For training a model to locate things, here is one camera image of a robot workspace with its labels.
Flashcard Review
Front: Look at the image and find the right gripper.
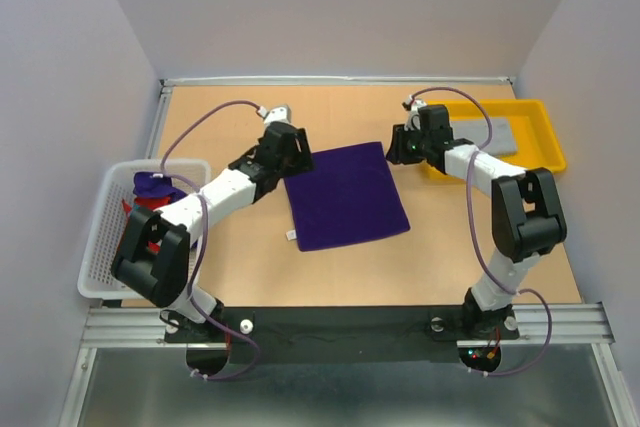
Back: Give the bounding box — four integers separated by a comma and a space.
383, 123, 430, 166

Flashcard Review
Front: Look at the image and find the purple towel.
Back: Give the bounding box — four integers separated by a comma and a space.
133, 171, 187, 203
284, 142, 410, 252

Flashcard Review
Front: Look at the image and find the grey panda towel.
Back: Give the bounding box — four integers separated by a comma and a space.
451, 117, 517, 157

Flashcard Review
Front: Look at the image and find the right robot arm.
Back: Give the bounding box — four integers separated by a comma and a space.
386, 101, 567, 337

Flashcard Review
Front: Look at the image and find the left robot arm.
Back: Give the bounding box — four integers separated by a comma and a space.
111, 121, 313, 341

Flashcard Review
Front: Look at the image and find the yellow plastic tray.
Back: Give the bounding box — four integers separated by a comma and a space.
421, 99, 567, 183

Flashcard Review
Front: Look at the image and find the red blue patterned towel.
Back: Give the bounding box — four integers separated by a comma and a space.
119, 196, 171, 255

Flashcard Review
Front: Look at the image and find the white plastic basket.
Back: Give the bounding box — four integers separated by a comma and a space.
77, 159, 211, 307

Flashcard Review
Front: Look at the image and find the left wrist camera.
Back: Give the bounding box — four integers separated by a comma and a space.
257, 104, 292, 126

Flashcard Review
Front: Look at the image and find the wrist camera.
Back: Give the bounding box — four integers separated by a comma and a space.
402, 96, 427, 131
257, 104, 292, 126

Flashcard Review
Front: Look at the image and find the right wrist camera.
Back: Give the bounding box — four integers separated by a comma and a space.
402, 96, 427, 131

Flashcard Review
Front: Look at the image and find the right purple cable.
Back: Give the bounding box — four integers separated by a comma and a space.
402, 86, 553, 378

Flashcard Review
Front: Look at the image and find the aluminium back rail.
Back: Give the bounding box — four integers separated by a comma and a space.
161, 75, 513, 88

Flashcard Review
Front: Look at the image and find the aluminium rail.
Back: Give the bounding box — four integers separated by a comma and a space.
80, 304, 614, 348
161, 75, 513, 88

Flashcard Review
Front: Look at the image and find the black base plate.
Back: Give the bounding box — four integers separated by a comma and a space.
160, 305, 519, 366

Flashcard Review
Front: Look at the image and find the aluminium front rail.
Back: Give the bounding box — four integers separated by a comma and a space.
80, 304, 614, 348

